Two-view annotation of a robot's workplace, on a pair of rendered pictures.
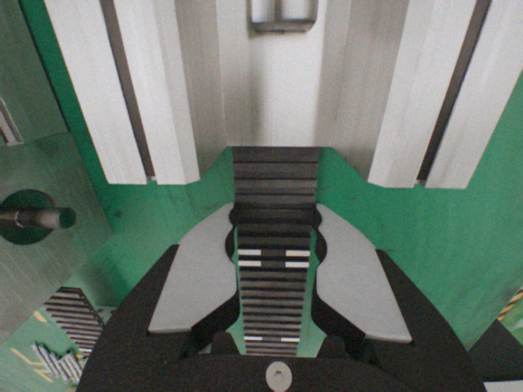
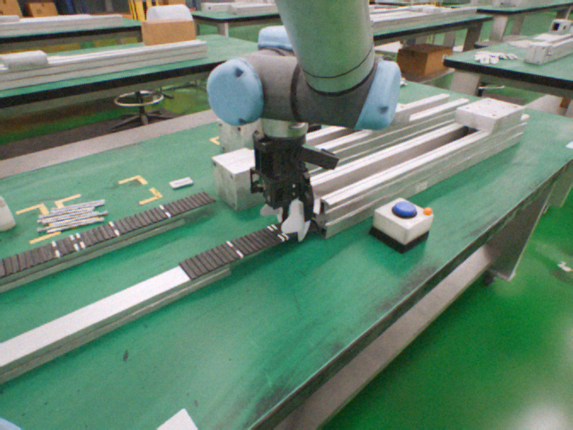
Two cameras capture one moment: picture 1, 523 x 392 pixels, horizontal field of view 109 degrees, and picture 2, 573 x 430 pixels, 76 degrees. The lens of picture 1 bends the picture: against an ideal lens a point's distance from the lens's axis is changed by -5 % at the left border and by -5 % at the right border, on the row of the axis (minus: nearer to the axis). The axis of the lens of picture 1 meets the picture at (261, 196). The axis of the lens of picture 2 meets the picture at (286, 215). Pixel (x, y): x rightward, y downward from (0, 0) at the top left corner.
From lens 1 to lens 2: 71 cm
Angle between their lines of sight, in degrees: 73
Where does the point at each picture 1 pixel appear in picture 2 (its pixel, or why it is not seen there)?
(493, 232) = (345, 297)
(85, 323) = (190, 204)
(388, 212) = (315, 262)
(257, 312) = (246, 240)
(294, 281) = (273, 240)
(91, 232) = (244, 202)
